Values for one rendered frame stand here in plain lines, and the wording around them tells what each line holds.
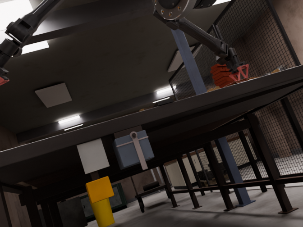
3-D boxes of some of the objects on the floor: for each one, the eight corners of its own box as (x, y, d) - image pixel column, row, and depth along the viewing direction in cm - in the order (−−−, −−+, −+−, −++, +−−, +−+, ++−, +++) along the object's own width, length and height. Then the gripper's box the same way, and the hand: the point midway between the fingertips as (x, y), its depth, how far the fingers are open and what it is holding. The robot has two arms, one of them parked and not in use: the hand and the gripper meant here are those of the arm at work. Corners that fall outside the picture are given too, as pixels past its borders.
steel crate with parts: (91, 226, 728) (81, 193, 742) (89, 231, 631) (78, 193, 645) (40, 245, 702) (31, 211, 717) (30, 254, 606) (20, 214, 620)
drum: (98, 227, 645) (89, 198, 656) (116, 220, 653) (107, 191, 664) (97, 230, 607) (87, 198, 618) (116, 222, 615) (107, 191, 626)
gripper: (242, 51, 179) (253, 75, 176) (232, 60, 193) (242, 83, 190) (232, 53, 178) (243, 78, 175) (223, 63, 191) (233, 86, 188)
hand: (242, 79), depth 183 cm, fingers open, 9 cm apart
